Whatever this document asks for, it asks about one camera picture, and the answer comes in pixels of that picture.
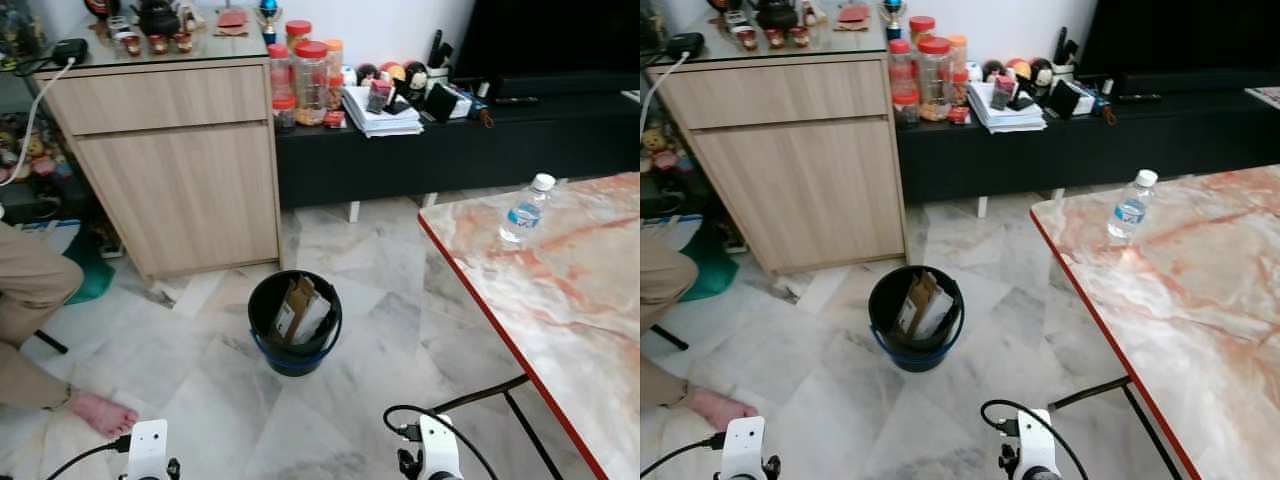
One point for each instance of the black round rubbish bin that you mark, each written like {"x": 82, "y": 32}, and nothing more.
{"x": 290, "y": 361}
{"x": 915, "y": 357}

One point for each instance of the brown cardboard box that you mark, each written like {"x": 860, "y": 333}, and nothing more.
{"x": 298, "y": 300}
{"x": 922, "y": 295}

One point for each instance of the green plastic object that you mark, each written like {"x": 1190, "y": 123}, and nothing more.
{"x": 92, "y": 275}
{"x": 712, "y": 268}

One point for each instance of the person's leg in beige trousers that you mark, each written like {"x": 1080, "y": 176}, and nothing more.
{"x": 655, "y": 290}
{"x": 30, "y": 290}

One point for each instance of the clear plastic water bottle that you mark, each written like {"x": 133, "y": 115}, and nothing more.
{"x": 524, "y": 212}
{"x": 1131, "y": 207}

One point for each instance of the light wood cabinet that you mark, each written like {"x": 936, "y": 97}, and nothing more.
{"x": 170, "y": 180}
{"x": 800, "y": 170}

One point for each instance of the black TV console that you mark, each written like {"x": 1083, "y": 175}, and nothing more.
{"x": 1150, "y": 145}
{"x": 450, "y": 155}

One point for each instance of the stack of white papers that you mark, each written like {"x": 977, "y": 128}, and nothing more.
{"x": 375, "y": 122}
{"x": 1000, "y": 118}

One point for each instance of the white and black box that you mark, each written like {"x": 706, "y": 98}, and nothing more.
{"x": 445, "y": 102}
{"x": 1070, "y": 98}

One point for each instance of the small red lid jar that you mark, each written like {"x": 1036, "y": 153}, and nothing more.
{"x": 285, "y": 113}
{"x": 907, "y": 110}

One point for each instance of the black remote control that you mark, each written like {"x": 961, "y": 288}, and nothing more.
{"x": 1140, "y": 99}
{"x": 516, "y": 101}

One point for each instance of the large red lid snack jar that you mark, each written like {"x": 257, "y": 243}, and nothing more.
{"x": 935, "y": 80}
{"x": 312, "y": 85}

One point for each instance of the white pen holder with tools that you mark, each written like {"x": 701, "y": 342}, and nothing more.
{"x": 440, "y": 72}
{"x": 1065, "y": 68}

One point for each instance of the orange lid snack jar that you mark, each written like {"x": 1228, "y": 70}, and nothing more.
{"x": 960, "y": 62}
{"x": 336, "y": 65}

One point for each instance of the slim red lid snack jar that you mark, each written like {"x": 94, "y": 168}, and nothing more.
{"x": 281, "y": 70}
{"x": 902, "y": 68}

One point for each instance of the black power adapter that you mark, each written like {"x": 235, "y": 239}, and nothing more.
{"x": 685, "y": 45}
{"x": 69, "y": 51}

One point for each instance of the red lid orange filled jar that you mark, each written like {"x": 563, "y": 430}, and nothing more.
{"x": 298, "y": 32}
{"x": 922, "y": 27}

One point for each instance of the black flat television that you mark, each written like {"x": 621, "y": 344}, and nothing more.
{"x": 550, "y": 40}
{"x": 1180, "y": 35}

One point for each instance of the dark ceramic teapot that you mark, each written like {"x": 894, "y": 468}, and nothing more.
{"x": 158, "y": 18}
{"x": 776, "y": 14}

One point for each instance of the red card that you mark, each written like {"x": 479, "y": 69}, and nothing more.
{"x": 232, "y": 20}
{"x": 854, "y": 13}

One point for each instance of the small gold blue trophy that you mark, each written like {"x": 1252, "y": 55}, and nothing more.
{"x": 268, "y": 15}
{"x": 891, "y": 14}

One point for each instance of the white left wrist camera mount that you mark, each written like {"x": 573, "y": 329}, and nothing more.
{"x": 148, "y": 450}
{"x": 743, "y": 445}

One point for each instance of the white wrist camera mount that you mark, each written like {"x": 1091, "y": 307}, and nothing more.
{"x": 1038, "y": 445}
{"x": 440, "y": 450}
{"x": 148, "y": 450}
{"x": 743, "y": 445}

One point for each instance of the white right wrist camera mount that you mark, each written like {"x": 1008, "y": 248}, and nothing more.
{"x": 440, "y": 450}
{"x": 1038, "y": 445}

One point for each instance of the black metal table frame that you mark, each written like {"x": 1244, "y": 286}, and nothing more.
{"x": 480, "y": 392}
{"x": 1090, "y": 390}

